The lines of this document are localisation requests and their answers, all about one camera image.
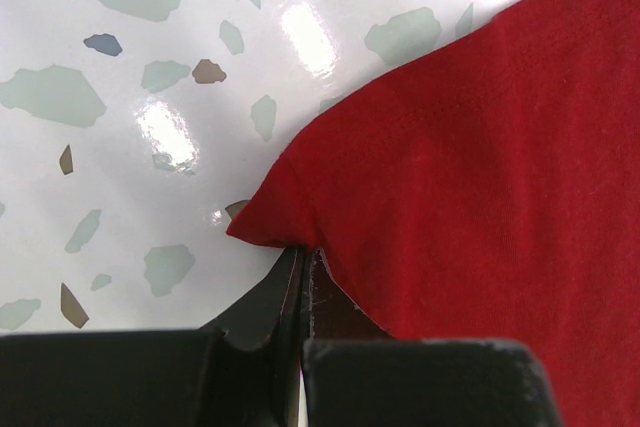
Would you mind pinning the dark red t shirt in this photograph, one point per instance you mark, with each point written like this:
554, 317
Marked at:
488, 189

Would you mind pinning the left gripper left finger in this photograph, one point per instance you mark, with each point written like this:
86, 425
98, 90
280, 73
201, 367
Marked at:
239, 369

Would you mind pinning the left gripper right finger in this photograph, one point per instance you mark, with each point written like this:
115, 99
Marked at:
356, 374

